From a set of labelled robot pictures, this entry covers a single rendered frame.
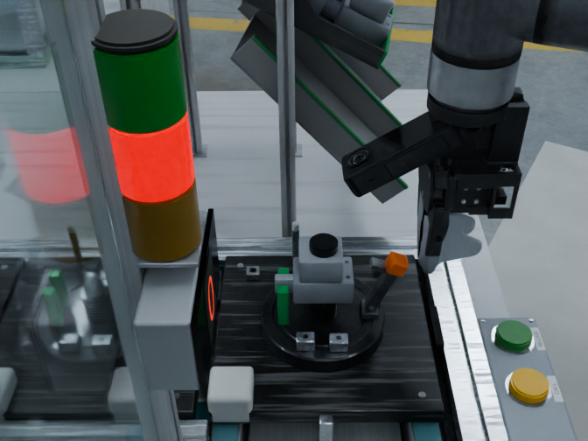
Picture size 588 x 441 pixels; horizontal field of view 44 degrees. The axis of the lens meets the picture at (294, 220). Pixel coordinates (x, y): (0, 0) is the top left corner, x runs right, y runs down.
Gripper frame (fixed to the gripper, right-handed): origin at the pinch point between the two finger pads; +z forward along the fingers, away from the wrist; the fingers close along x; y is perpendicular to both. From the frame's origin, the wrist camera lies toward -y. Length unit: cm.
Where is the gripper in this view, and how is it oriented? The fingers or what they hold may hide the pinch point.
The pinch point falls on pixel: (422, 262)
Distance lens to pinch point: 78.3
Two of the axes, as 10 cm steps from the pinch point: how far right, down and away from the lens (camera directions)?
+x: 0.0, -6.3, 7.8
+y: 10.0, -0.1, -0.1
